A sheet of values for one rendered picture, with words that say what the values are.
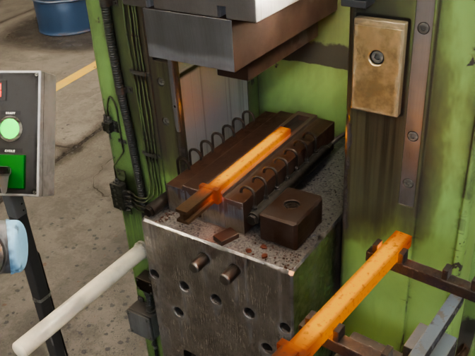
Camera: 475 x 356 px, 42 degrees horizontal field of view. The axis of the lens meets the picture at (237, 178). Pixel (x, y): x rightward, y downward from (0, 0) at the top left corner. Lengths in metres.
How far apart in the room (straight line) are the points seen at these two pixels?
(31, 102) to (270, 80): 0.62
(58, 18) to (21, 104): 4.41
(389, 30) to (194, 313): 0.76
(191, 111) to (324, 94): 0.36
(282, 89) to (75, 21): 4.31
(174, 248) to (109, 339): 1.12
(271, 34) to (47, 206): 2.24
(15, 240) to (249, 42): 0.53
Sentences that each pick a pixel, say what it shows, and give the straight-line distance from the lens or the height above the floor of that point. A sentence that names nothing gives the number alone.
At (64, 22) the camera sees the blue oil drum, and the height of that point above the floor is 0.12.
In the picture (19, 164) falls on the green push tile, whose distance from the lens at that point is 1.46.
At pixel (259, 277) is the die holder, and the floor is 0.87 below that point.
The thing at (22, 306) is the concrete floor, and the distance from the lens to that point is 2.70.
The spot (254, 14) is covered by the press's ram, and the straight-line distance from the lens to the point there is 1.07.
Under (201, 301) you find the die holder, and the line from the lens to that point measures 1.41.
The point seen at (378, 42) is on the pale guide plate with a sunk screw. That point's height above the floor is 1.32.
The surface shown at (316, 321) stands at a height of 1.04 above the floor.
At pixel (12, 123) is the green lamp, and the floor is 1.10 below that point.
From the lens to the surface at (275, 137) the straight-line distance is 1.46.
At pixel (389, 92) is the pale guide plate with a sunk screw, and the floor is 1.23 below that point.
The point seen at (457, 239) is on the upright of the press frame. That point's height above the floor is 0.95.
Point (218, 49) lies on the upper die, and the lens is 1.13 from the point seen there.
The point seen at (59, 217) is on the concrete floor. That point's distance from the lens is 3.17.
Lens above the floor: 1.68
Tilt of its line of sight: 31 degrees down
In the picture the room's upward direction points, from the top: 4 degrees counter-clockwise
